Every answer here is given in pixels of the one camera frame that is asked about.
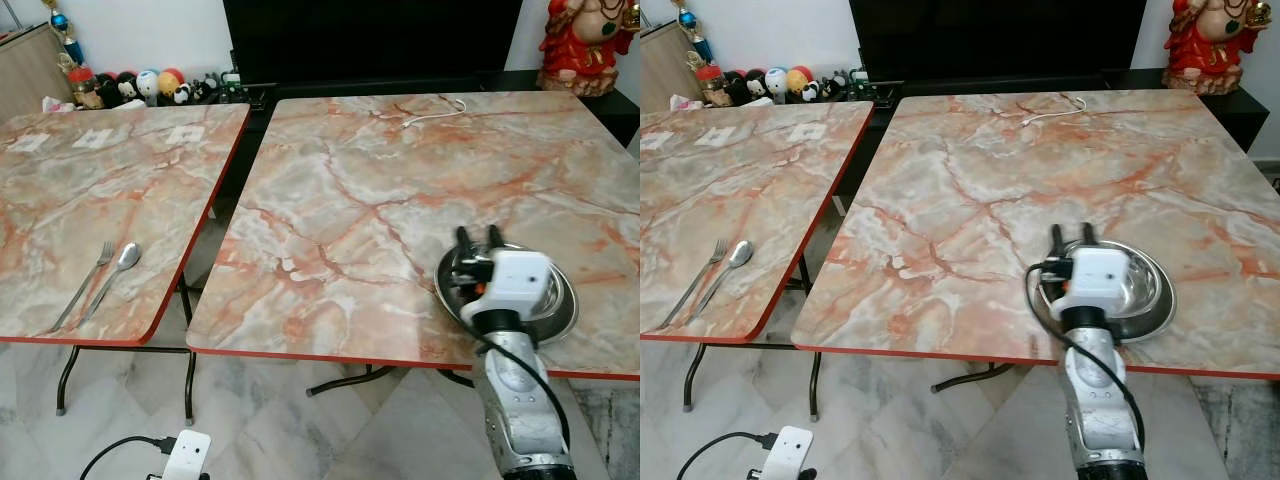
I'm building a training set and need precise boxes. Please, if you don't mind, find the round stainless steel plate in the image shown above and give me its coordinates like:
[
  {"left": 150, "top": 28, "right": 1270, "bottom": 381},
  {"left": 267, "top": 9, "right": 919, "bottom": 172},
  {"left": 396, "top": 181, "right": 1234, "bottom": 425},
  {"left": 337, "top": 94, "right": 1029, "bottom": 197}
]
[
  {"left": 434, "top": 242, "right": 580, "bottom": 345},
  {"left": 1029, "top": 239, "right": 1178, "bottom": 344}
]

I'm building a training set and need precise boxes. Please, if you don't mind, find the silver metal fork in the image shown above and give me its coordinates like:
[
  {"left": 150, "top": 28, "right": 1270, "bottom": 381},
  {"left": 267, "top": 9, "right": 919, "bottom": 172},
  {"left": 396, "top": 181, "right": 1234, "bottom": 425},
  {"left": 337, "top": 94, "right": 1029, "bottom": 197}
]
[
  {"left": 655, "top": 238, "right": 728, "bottom": 332},
  {"left": 47, "top": 240, "right": 117, "bottom": 335}
]

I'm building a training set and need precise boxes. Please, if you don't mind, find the red laughing buddha statue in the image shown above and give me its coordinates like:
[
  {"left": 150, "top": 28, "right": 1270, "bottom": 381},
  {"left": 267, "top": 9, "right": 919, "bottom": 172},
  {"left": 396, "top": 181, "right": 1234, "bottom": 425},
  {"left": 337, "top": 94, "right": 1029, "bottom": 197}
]
[
  {"left": 1162, "top": 0, "right": 1272, "bottom": 97},
  {"left": 536, "top": 0, "right": 641, "bottom": 98}
]

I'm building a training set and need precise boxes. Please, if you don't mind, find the black flat television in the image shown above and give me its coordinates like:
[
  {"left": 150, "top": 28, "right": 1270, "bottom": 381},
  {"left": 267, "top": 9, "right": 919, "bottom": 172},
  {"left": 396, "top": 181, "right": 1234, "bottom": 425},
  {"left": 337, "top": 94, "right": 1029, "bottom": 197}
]
[
  {"left": 222, "top": 0, "right": 524, "bottom": 87},
  {"left": 849, "top": 0, "right": 1148, "bottom": 83}
]

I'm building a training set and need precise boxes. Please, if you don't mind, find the light wooden cabinet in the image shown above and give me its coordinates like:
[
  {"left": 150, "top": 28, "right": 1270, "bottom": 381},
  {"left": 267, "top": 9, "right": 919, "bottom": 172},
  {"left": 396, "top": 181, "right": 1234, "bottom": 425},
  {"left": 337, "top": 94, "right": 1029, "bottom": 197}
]
[
  {"left": 0, "top": 24, "right": 73, "bottom": 123},
  {"left": 640, "top": 20, "right": 705, "bottom": 113}
]

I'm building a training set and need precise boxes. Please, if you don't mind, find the silver metal spoon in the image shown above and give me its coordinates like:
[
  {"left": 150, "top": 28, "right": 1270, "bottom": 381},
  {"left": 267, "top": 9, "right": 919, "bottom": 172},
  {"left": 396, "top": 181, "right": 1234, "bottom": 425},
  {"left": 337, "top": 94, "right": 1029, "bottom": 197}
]
[
  {"left": 78, "top": 242, "right": 143, "bottom": 327},
  {"left": 687, "top": 240, "right": 755, "bottom": 327}
]

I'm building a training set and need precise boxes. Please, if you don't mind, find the gold and blue trophy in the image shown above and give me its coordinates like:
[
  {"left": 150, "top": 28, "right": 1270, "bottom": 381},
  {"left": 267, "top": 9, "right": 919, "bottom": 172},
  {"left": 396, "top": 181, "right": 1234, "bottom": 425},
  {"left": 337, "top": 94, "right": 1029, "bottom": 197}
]
[
  {"left": 42, "top": 0, "right": 83, "bottom": 73},
  {"left": 672, "top": 0, "right": 715, "bottom": 69}
]

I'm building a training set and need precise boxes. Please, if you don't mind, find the black mouse plush toy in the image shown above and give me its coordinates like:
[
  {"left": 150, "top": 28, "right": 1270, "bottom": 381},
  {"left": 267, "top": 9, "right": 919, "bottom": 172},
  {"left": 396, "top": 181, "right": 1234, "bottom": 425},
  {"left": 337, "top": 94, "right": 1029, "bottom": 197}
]
[
  {"left": 731, "top": 69, "right": 769, "bottom": 103},
  {"left": 103, "top": 71, "right": 141, "bottom": 107}
]

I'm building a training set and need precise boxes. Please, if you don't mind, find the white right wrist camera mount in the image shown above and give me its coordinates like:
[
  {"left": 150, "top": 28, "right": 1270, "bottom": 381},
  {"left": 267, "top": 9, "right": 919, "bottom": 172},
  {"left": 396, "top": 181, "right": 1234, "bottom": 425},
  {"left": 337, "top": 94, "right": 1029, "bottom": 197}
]
[
  {"left": 1070, "top": 247, "right": 1133, "bottom": 311},
  {"left": 486, "top": 250, "right": 557, "bottom": 323}
]

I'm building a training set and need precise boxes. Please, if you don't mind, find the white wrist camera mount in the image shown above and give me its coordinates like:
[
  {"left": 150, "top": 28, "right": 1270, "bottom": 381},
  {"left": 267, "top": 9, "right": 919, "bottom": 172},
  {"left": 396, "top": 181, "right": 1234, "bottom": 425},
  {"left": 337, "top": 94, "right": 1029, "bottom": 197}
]
[
  {"left": 162, "top": 430, "right": 212, "bottom": 480},
  {"left": 1070, "top": 247, "right": 1133, "bottom": 311},
  {"left": 767, "top": 426, "right": 814, "bottom": 480},
  {"left": 486, "top": 250, "right": 557, "bottom": 323}
]

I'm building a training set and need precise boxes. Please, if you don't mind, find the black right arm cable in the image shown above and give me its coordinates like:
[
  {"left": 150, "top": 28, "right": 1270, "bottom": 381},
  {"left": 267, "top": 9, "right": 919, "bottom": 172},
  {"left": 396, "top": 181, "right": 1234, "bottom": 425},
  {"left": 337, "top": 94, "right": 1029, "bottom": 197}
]
[
  {"left": 448, "top": 262, "right": 573, "bottom": 449},
  {"left": 1026, "top": 258, "right": 1148, "bottom": 451}
]

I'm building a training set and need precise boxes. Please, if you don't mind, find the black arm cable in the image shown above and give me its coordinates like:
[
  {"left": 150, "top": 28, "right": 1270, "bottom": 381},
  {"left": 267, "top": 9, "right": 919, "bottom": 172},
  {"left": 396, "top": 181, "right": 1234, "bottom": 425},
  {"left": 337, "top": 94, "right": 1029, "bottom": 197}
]
[
  {"left": 79, "top": 435, "right": 177, "bottom": 480},
  {"left": 448, "top": 262, "right": 573, "bottom": 449},
  {"left": 677, "top": 431, "right": 779, "bottom": 480},
  {"left": 1026, "top": 258, "right": 1148, "bottom": 451}
]

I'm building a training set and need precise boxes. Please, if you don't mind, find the thin white cable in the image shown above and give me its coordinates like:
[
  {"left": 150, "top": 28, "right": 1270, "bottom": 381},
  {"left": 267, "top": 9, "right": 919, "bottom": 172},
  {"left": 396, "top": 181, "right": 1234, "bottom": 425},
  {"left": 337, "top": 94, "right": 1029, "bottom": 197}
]
[
  {"left": 1021, "top": 96, "right": 1088, "bottom": 127},
  {"left": 401, "top": 99, "right": 468, "bottom": 130}
]

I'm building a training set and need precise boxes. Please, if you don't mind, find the black folding table leg frame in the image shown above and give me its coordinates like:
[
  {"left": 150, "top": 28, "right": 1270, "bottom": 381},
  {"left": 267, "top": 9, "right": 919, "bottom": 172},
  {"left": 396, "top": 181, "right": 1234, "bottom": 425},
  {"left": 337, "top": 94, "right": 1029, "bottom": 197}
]
[
  {"left": 683, "top": 255, "right": 823, "bottom": 421},
  {"left": 305, "top": 364, "right": 477, "bottom": 398},
  {"left": 930, "top": 361, "right": 1043, "bottom": 393},
  {"left": 56, "top": 278, "right": 198, "bottom": 425}
]

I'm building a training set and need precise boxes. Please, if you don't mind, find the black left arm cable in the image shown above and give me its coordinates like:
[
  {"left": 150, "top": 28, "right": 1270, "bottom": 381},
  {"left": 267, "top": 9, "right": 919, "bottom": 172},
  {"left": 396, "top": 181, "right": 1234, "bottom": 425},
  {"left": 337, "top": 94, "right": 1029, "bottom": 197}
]
[
  {"left": 79, "top": 435, "right": 177, "bottom": 480},
  {"left": 677, "top": 431, "right": 779, "bottom": 480}
]

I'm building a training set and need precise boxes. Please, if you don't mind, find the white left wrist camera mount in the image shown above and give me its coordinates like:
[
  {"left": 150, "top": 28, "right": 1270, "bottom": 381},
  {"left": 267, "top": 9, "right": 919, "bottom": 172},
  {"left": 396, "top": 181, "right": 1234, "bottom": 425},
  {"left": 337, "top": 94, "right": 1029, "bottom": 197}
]
[
  {"left": 767, "top": 426, "right": 814, "bottom": 480},
  {"left": 162, "top": 430, "right": 212, "bottom": 480}
]

